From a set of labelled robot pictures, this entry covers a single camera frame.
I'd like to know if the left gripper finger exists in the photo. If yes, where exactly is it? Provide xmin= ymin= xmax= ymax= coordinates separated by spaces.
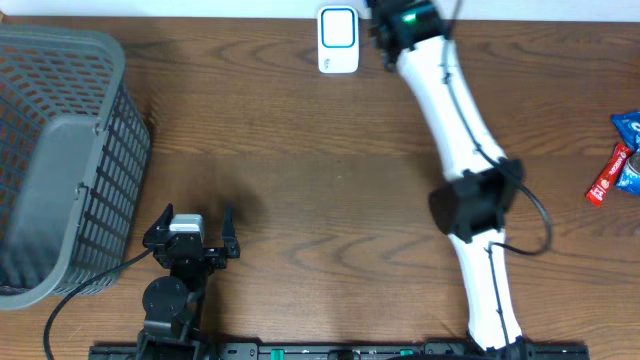
xmin=221 ymin=206 xmax=239 ymax=250
xmin=153 ymin=203 xmax=174 ymax=232

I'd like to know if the red coffee stick sachet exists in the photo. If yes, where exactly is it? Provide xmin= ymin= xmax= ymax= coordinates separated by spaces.
xmin=585 ymin=143 xmax=633 ymax=207

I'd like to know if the blue Oreo cookie pack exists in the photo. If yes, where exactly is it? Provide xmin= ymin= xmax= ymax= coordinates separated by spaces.
xmin=612 ymin=111 xmax=640 ymax=195

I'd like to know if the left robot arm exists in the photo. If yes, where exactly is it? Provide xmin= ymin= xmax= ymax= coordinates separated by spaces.
xmin=135 ymin=204 xmax=241 ymax=360

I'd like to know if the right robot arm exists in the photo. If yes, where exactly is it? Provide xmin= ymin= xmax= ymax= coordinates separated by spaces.
xmin=367 ymin=1 xmax=522 ymax=359

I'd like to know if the white barcode scanner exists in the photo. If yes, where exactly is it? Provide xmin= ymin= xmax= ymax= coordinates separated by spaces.
xmin=317 ymin=5 xmax=360 ymax=74

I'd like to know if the grey plastic basket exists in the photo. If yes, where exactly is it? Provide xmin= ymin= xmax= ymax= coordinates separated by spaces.
xmin=1 ymin=25 xmax=151 ymax=311

